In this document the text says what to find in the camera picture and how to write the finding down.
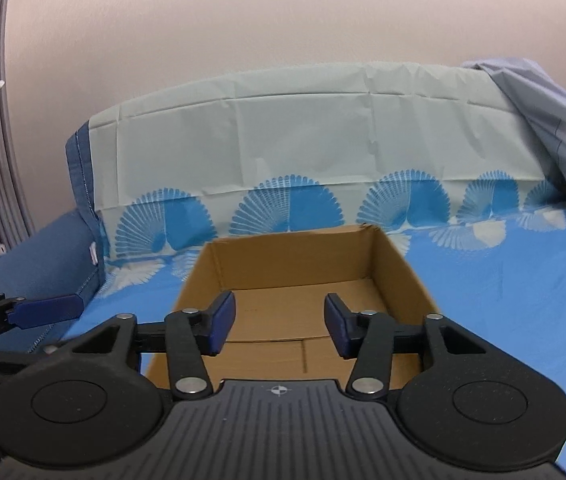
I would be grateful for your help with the brown cardboard box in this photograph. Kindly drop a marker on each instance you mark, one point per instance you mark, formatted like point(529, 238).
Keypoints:
point(288, 260)

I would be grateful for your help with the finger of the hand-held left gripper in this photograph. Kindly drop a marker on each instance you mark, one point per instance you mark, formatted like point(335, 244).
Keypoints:
point(3, 356)
point(48, 310)

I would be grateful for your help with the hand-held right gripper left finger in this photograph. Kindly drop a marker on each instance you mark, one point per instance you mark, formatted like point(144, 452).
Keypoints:
point(220, 320)

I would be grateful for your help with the blue fan-print cloth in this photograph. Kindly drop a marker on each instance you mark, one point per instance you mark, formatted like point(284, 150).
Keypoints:
point(313, 135)

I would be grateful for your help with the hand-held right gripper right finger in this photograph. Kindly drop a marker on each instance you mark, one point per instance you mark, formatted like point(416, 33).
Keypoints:
point(338, 322)

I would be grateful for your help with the blue denim sofa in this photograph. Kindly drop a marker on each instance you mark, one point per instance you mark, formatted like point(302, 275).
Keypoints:
point(38, 260)

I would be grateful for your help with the grey-blue crumpled cloth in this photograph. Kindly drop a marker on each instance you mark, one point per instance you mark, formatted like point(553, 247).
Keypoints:
point(553, 110)

